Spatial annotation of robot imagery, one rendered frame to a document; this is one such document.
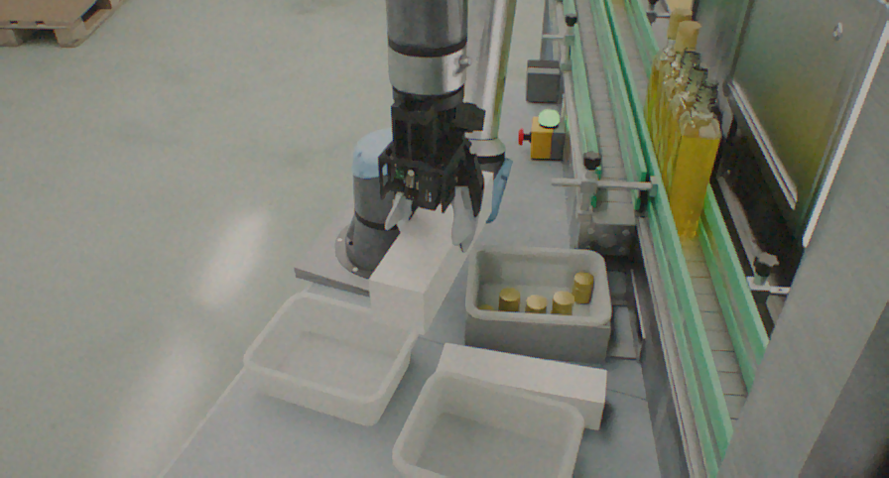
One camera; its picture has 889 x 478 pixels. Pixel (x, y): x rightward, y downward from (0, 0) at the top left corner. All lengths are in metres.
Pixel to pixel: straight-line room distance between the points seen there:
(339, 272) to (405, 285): 0.56
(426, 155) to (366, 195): 0.51
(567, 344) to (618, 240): 0.22
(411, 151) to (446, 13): 0.14
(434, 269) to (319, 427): 0.40
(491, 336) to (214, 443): 0.43
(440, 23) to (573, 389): 0.59
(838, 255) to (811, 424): 0.04
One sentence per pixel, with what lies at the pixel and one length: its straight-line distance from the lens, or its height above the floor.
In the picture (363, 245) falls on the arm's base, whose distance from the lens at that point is 1.27.
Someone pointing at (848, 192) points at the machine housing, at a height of 1.51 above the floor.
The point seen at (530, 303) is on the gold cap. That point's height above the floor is 0.81.
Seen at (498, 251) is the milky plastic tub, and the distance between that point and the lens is 1.22.
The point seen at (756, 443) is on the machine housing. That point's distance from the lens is 0.23.
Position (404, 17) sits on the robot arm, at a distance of 0.65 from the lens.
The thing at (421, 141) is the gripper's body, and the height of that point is 1.24.
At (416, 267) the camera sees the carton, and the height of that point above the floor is 1.11.
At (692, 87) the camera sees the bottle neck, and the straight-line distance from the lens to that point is 1.18.
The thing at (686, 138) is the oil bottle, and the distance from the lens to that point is 1.13.
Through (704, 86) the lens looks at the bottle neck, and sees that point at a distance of 1.12.
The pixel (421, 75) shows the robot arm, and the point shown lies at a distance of 0.67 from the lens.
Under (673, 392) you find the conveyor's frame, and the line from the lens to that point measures 0.99.
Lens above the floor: 1.60
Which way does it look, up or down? 37 degrees down
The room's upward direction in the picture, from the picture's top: straight up
